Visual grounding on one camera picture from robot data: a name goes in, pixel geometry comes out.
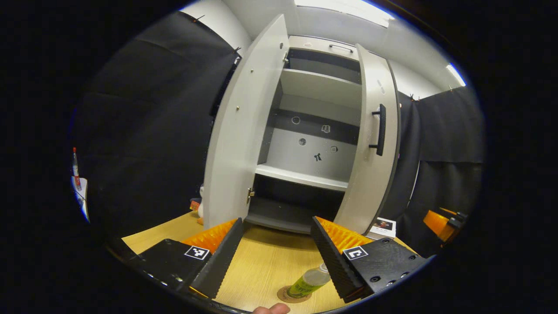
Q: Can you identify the small ceiling light panel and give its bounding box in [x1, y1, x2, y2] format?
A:
[446, 63, 467, 87]

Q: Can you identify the large ceiling light panel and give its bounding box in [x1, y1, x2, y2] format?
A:
[294, 0, 395, 27]

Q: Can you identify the black door handle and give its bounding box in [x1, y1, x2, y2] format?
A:
[369, 104, 387, 157]

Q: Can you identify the white cabinet drawer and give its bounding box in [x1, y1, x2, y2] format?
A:
[288, 36, 360, 61]

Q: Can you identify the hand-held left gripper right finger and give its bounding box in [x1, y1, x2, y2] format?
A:
[310, 216, 430, 304]

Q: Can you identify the white grey cabinet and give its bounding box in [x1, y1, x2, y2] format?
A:
[244, 35, 399, 234]

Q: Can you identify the white cabinet door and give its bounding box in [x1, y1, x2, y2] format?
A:
[333, 44, 401, 236]
[203, 14, 290, 231]

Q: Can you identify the green label bottle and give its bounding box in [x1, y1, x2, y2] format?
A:
[287, 263, 332, 299]

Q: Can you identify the round brown coaster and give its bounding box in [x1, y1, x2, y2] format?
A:
[277, 286, 312, 304]

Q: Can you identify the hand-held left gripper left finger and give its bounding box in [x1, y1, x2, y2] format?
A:
[126, 218, 244, 299]

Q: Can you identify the white photo card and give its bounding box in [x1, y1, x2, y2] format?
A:
[368, 217, 397, 239]

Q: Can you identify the red white slim bottle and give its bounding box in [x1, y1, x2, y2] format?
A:
[72, 147, 82, 191]

